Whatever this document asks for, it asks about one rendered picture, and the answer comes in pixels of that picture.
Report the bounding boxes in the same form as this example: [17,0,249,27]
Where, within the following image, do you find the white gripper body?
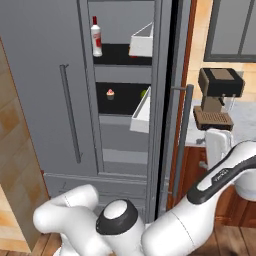
[204,128,235,172]

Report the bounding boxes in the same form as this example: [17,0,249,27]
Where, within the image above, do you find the open grey fridge door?
[145,0,195,223]

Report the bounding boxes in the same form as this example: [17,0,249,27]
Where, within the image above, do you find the black fridge shelf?
[92,43,153,67]
[95,81,151,117]

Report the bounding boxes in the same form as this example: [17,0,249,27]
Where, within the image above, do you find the brown wooden side panel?
[165,0,198,212]

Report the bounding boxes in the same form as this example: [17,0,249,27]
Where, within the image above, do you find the black and brown coffee machine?
[192,67,246,132]

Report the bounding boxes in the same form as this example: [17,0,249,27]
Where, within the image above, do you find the brown wooden base cabinets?
[166,145,256,230]

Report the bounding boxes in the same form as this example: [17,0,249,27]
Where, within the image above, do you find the light wooden cabinet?
[0,39,52,254]

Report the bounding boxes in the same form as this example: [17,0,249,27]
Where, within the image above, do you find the closed grey fridge door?
[0,0,103,178]

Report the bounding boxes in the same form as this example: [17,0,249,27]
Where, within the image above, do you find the grey open-door handle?
[170,83,195,199]

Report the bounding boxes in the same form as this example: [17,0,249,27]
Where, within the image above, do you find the white door bin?
[129,86,152,135]
[128,21,155,58]

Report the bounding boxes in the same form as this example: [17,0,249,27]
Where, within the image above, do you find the grey freezer drawer front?
[43,172,148,216]

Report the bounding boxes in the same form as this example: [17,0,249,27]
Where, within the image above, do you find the grey framed window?
[203,0,256,64]

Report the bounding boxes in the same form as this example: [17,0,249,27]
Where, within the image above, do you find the white bottle with red cap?
[90,15,104,58]

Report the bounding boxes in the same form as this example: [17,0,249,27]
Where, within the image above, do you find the grey fridge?
[0,0,195,223]

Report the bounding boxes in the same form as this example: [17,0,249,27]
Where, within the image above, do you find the pink cupcake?
[105,88,116,102]

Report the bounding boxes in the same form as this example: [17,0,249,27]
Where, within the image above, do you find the small red item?
[128,45,139,59]

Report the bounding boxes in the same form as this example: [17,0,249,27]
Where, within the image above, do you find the grey closed-door handle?
[59,63,83,165]

